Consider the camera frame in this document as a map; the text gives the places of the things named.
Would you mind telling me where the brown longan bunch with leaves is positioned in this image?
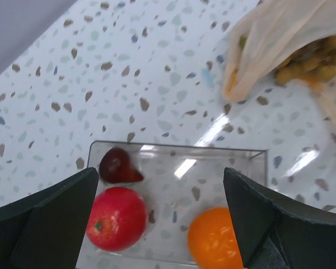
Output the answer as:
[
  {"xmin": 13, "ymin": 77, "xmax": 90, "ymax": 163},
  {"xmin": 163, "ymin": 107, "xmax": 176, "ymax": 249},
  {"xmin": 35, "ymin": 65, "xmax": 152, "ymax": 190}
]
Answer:
[{"xmin": 237, "ymin": 33, "xmax": 336, "ymax": 86}]

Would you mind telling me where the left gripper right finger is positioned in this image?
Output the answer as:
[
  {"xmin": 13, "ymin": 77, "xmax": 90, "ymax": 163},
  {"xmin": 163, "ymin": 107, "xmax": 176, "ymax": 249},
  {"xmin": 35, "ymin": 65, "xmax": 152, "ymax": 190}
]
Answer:
[{"xmin": 223, "ymin": 168, "xmax": 336, "ymax": 268}]

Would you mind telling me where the orange fake tangerine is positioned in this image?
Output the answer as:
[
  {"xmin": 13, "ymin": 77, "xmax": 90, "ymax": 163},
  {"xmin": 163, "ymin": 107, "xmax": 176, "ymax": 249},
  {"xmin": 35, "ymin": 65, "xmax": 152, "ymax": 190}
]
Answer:
[{"xmin": 187, "ymin": 207, "xmax": 244, "ymax": 269}]

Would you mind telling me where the dark purple fake fig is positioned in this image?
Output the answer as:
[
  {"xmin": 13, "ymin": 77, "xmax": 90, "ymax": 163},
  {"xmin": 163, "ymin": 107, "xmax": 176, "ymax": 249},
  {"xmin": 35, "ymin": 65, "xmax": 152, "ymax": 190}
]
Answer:
[{"xmin": 99, "ymin": 147, "xmax": 144, "ymax": 184}]

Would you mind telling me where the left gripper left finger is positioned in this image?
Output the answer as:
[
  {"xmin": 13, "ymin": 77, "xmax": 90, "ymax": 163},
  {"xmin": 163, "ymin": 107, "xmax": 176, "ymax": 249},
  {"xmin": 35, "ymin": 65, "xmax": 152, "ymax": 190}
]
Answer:
[{"xmin": 0, "ymin": 168, "xmax": 99, "ymax": 268}]

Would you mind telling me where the red apple with yellow patch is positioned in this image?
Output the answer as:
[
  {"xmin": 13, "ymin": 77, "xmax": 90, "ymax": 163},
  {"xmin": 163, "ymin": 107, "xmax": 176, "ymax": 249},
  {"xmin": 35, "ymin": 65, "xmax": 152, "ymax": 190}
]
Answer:
[{"xmin": 86, "ymin": 187, "xmax": 148, "ymax": 252}]

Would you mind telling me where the clear plastic tray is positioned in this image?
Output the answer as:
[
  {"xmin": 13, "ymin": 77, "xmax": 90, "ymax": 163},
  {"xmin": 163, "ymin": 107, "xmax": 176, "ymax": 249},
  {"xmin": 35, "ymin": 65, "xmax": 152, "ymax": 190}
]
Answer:
[{"xmin": 77, "ymin": 141, "xmax": 267, "ymax": 268}]

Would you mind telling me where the orange translucent plastic bag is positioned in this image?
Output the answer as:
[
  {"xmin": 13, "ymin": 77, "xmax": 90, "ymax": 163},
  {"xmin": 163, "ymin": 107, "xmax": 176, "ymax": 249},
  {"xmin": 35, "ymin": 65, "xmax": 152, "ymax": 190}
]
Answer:
[{"xmin": 222, "ymin": 0, "xmax": 336, "ymax": 129}]

